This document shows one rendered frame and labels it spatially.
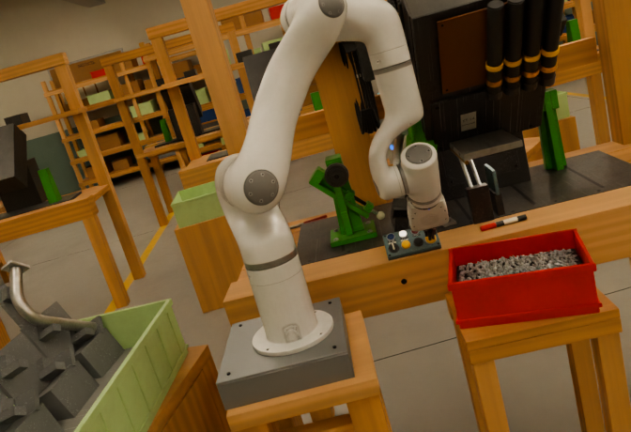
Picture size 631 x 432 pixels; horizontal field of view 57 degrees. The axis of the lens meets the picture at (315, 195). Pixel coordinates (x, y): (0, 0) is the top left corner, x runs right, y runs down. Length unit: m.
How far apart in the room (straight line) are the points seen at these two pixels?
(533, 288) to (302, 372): 0.54
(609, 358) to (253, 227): 0.85
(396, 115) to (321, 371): 0.58
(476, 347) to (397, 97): 0.59
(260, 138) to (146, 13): 10.85
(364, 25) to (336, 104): 0.83
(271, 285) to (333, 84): 1.04
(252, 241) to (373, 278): 0.50
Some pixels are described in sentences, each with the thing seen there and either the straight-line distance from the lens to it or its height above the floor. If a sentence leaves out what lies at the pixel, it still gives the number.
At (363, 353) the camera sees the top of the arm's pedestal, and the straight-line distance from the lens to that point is 1.32.
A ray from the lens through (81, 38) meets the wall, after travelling 12.26.
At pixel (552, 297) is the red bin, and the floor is 0.85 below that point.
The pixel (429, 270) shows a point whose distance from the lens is 1.64.
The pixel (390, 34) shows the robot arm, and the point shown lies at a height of 1.49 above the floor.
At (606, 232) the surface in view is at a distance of 1.74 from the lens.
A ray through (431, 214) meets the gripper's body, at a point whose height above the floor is 1.03.
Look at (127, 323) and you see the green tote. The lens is 1.75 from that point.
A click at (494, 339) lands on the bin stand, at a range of 1.39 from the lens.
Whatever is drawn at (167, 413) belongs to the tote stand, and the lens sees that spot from 1.54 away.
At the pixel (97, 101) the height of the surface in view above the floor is 1.60.
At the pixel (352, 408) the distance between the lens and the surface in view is 1.27.
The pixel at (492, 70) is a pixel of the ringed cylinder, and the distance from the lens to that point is 1.59.
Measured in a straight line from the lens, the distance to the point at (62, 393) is 1.55.
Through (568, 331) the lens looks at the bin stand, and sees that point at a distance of 1.43.
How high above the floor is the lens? 1.51
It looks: 14 degrees down
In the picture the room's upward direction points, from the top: 16 degrees counter-clockwise
